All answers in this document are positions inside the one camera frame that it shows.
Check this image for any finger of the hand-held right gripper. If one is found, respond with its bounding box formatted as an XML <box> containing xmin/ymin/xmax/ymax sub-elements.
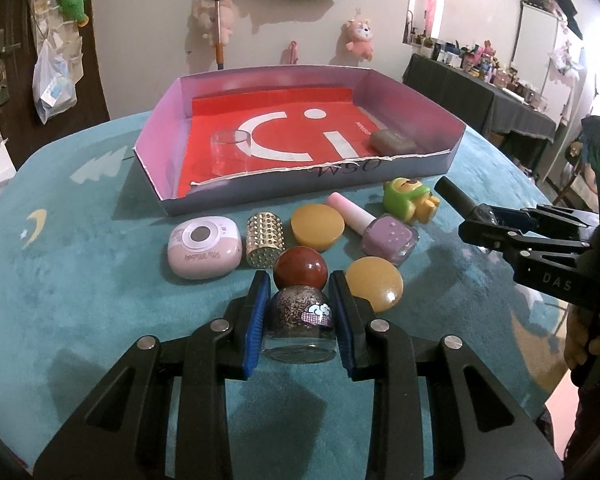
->
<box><xmin>458</xmin><ymin>220</ymin><xmax>594</xmax><ymax>281</ymax></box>
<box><xmin>472</xmin><ymin>202</ymin><xmax>590</xmax><ymax>235</ymax></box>

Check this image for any giant orange white pencil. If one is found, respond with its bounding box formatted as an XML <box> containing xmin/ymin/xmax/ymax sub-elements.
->
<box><xmin>211</xmin><ymin>0</ymin><xmax>227</xmax><ymax>71</ymax></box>

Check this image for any gold studded cylinder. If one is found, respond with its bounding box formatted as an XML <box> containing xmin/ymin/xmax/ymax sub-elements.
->
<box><xmin>245</xmin><ymin>212</ymin><xmax>286</xmax><ymax>268</ymax></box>

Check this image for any brown soap bar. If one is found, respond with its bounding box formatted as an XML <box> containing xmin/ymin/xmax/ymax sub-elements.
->
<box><xmin>370</xmin><ymin>129</ymin><xmax>417</xmax><ymax>156</ymax></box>

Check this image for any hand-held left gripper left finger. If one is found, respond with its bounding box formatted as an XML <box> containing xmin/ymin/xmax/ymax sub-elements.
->
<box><xmin>32</xmin><ymin>270</ymin><xmax>272</xmax><ymax>480</ymax></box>

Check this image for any clear plastic bag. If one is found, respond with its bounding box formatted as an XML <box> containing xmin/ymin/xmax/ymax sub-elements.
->
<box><xmin>32</xmin><ymin>40</ymin><xmax>78</xmax><ymax>125</ymax></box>

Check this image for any metal door handle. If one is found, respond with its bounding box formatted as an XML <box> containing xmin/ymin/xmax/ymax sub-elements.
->
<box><xmin>0</xmin><ymin>30</ymin><xmax>21</xmax><ymax>106</ymax></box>

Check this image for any clear glass cup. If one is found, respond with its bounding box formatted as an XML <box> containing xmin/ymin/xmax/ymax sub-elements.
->
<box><xmin>210</xmin><ymin>130</ymin><xmax>252</xmax><ymax>177</ymax></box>

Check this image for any white wardrobe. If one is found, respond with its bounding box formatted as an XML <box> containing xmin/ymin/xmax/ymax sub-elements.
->
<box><xmin>512</xmin><ymin>0</ymin><xmax>588</xmax><ymax>126</ymax></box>

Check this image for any pink bear plush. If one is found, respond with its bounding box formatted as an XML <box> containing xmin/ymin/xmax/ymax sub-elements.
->
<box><xmin>345</xmin><ymin>19</ymin><xmax>376</xmax><ymax>59</ymax></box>

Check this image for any dark brown door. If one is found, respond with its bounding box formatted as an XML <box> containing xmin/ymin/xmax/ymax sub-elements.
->
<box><xmin>0</xmin><ymin>0</ymin><xmax>112</xmax><ymax>143</ymax></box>

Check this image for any yellow round disc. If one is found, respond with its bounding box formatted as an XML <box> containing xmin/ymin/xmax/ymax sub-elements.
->
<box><xmin>345</xmin><ymin>256</ymin><xmax>404</xmax><ymax>313</ymax></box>
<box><xmin>291</xmin><ymin>203</ymin><xmax>346</xmax><ymax>252</ymax></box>

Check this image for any red paper liner white print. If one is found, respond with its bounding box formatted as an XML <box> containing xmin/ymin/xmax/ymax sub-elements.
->
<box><xmin>172</xmin><ymin>86</ymin><xmax>421</xmax><ymax>196</ymax></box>

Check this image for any glitter nail polish bottle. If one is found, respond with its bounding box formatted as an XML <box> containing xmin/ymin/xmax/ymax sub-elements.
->
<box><xmin>260</xmin><ymin>247</ymin><xmax>339</xmax><ymax>365</ymax></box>

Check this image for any pale pink plush toy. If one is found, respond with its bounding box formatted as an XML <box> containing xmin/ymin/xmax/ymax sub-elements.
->
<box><xmin>192</xmin><ymin>0</ymin><xmax>238</xmax><ymax>43</ymax></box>

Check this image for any purple cardboard box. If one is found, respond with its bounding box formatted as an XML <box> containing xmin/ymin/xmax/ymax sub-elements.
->
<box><xmin>131</xmin><ymin>64</ymin><xmax>467</xmax><ymax>217</ymax></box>

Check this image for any black cap glass bottle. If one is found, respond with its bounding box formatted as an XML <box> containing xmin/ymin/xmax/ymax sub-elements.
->
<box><xmin>432</xmin><ymin>176</ymin><xmax>501</xmax><ymax>226</ymax></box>

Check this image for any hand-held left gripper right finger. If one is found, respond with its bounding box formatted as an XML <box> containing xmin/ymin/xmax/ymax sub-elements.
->
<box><xmin>328</xmin><ymin>269</ymin><xmax>572</xmax><ymax>480</ymax></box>

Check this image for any pink white earbuds case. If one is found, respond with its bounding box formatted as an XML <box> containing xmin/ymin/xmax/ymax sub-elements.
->
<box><xmin>167</xmin><ymin>215</ymin><xmax>242</xmax><ymax>281</ymax></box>

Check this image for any person's right hand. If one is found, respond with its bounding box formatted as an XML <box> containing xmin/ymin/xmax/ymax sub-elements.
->
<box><xmin>564</xmin><ymin>304</ymin><xmax>600</xmax><ymax>387</ymax></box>

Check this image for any purple nail polish pink cap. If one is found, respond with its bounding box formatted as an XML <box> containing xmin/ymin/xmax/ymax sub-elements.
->
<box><xmin>327</xmin><ymin>191</ymin><xmax>420</xmax><ymax>267</ymax></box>

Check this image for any green toy figure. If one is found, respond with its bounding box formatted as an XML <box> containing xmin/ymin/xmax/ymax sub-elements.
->
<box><xmin>383</xmin><ymin>177</ymin><xmax>441</xmax><ymax>225</ymax></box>

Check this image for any teal star print cloth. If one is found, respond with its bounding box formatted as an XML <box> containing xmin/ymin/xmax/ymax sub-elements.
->
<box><xmin>0</xmin><ymin>110</ymin><xmax>596</xmax><ymax>480</ymax></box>

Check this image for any row of small bottles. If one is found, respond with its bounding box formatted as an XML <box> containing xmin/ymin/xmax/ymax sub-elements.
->
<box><xmin>420</xmin><ymin>37</ymin><xmax>551</xmax><ymax>111</ymax></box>

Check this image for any table with dark cloth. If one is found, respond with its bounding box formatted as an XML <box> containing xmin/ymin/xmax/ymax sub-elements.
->
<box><xmin>402</xmin><ymin>52</ymin><xmax>558</xmax><ymax>143</ymax></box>

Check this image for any green plush toy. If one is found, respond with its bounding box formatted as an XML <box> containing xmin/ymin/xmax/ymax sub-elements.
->
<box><xmin>55</xmin><ymin>0</ymin><xmax>90</xmax><ymax>28</ymax></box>

